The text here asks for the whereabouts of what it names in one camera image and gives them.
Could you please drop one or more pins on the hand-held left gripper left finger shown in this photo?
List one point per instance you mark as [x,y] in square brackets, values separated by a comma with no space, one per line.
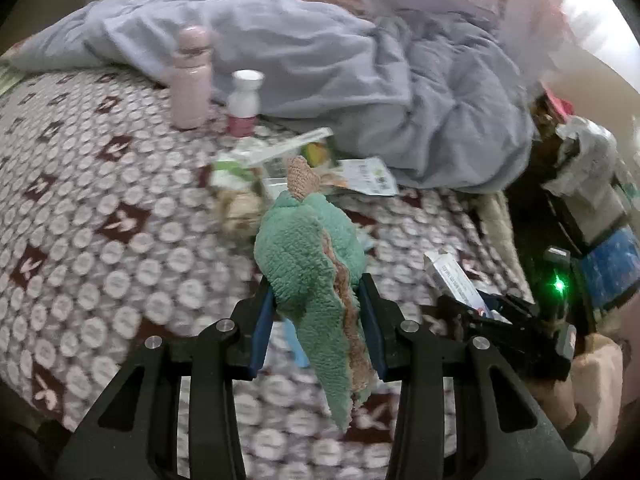
[261,330]

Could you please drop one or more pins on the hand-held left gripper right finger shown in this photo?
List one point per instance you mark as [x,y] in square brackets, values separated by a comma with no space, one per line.
[374,335]

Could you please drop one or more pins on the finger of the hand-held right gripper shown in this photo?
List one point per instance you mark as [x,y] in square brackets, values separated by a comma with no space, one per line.
[490,336]
[510,307]

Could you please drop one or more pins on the white medicine box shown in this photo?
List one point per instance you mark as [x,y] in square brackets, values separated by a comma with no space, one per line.
[452,280]

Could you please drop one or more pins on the green plush toy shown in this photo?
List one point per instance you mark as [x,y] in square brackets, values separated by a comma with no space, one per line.
[300,260]

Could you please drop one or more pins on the white yellow snack packet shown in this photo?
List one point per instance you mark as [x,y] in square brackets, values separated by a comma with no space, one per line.
[372,176]

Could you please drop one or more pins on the green white plastic packet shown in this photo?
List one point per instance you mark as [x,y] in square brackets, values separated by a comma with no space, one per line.
[232,172]

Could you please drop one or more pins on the person's right forearm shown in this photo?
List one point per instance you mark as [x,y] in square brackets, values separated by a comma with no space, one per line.
[597,380]

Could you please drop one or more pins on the light blue wrapper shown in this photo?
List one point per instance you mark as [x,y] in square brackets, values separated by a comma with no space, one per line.
[294,342]

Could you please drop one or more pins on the cream fleece mattress pad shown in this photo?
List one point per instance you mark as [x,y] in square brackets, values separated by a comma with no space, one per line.
[500,240]

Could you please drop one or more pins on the blue box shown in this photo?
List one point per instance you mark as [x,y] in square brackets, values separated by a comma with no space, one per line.
[612,270]

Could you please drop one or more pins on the beige crumpled wrapper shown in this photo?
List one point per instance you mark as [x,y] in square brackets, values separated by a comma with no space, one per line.
[242,212]

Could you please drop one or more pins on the small white carton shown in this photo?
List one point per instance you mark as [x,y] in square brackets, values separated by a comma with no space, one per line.
[275,189]

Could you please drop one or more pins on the white plastic bag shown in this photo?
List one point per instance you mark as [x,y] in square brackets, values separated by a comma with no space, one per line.
[582,155]

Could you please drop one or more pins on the white box with corn picture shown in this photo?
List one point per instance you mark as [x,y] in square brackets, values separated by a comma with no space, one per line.
[295,147]

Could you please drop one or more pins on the printed maroon white blanket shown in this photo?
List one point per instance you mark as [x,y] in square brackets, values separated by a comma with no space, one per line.
[110,210]

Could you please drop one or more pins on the white bottle with pink label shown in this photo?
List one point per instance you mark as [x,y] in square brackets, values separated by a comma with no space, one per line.
[245,105]

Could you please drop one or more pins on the grey-blue duvet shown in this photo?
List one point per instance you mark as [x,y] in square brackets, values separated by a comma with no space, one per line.
[325,75]

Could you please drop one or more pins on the green white paper sheet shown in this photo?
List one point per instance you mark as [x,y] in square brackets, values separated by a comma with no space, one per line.
[7,77]

